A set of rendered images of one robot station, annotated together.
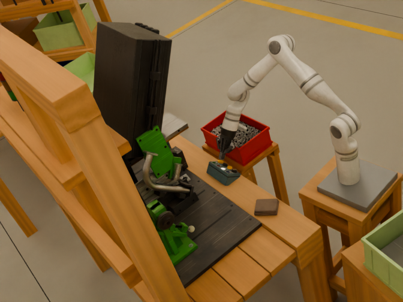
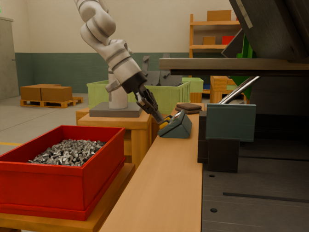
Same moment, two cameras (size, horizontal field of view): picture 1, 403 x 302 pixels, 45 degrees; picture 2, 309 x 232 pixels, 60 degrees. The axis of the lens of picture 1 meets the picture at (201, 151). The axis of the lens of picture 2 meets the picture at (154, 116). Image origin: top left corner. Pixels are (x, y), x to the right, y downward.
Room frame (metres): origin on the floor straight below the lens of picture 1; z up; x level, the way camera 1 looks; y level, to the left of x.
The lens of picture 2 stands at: (2.46, 0.37, 1.13)
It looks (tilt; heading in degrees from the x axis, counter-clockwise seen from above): 12 degrees down; 216
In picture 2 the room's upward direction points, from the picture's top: straight up
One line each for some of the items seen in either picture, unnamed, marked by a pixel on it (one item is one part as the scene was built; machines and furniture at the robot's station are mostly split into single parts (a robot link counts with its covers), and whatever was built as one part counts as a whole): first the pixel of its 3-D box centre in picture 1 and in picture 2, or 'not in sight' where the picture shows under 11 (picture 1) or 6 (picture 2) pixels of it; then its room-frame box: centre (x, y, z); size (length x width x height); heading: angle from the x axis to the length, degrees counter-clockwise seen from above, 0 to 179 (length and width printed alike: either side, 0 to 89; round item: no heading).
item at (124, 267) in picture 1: (55, 187); not in sight; (1.64, 0.62, 1.23); 1.30 x 0.05 x 0.09; 26
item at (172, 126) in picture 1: (146, 141); (265, 66); (1.91, 0.23, 1.11); 0.39 x 0.16 x 0.03; 116
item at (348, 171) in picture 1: (347, 163); (118, 90); (1.49, -0.57, 0.97); 0.09 x 0.09 x 0.17; 39
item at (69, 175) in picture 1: (47, 118); not in sight; (1.69, 0.52, 1.52); 0.90 x 0.25 x 0.04; 26
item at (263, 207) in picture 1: (266, 206); (188, 108); (1.46, -0.18, 0.91); 0.10 x 0.08 x 0.03; 64
